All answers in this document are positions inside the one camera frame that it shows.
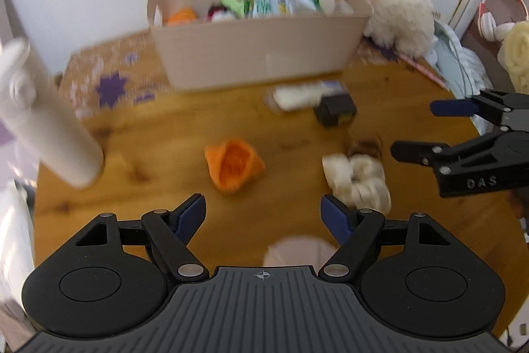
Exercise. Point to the orange knitted pouch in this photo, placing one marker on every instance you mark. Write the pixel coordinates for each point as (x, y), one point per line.
(233, 167)

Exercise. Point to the pale pink round item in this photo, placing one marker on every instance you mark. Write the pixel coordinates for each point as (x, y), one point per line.
(293, 251)

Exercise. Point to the light striped cloth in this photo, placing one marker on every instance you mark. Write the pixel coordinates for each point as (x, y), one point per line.
(458, 63)

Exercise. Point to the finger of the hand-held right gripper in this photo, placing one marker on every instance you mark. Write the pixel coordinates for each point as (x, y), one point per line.
(417, 152)
(452, 108)

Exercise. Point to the red and white headphones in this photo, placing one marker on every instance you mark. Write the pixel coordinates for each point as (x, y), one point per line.
(485, 12)

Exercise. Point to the white cylindrical bottle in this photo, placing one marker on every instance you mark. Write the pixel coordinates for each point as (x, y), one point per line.
(53, 121)

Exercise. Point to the yellow fluffy cloth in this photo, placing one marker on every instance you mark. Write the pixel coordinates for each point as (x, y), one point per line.
(516, 55)

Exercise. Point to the beige plastic storage bin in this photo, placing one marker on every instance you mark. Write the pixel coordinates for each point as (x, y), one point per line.
(256, 47)

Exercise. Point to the wooden desktop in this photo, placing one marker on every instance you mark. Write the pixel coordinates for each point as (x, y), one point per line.
(165, 146)

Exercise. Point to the white fluffy plush toy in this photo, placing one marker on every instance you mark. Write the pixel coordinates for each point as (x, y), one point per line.
(396, 18)

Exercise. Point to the small black box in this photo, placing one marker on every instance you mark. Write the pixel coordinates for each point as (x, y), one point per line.
(334, 109)

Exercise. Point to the white soft packet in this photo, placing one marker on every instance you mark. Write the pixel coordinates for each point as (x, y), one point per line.
(297, 96)

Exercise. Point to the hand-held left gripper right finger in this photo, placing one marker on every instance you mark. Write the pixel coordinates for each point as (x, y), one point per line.
(332, 212)

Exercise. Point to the cream fluffy scrunchie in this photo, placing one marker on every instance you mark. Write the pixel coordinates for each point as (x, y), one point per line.
(363, 175)

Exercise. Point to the green snack packet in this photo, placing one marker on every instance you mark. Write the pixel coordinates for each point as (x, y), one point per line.
(231, 1)

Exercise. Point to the white cloth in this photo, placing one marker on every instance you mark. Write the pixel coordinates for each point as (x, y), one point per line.
(14, 237)

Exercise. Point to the orange soft item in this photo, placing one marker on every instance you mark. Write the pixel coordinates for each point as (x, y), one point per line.
(182, 16)

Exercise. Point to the floral patterned table mat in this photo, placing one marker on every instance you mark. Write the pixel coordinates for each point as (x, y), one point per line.
(111, 88)

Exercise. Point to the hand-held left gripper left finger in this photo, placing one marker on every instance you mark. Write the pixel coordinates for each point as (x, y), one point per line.
(192, 210)

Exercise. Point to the thin pink stick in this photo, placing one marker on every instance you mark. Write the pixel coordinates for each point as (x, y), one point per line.
(425, 69)

